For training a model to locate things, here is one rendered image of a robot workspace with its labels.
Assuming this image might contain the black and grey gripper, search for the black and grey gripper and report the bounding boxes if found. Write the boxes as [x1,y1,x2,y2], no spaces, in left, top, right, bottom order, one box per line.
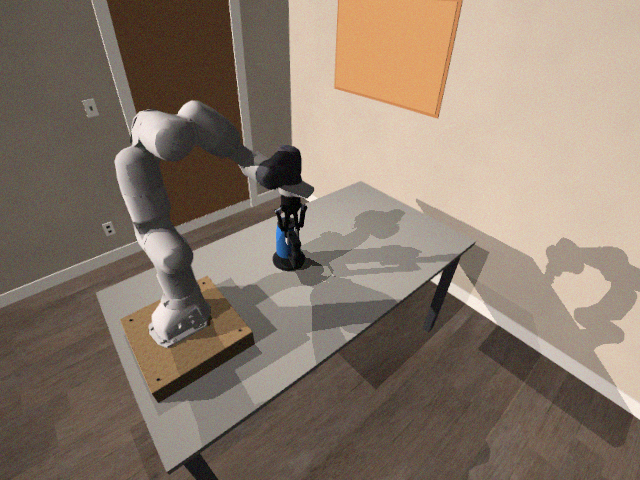
[274,195,308,245]

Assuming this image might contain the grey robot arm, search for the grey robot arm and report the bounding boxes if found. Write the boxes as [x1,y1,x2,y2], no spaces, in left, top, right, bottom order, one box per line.
[115,100,314,348]

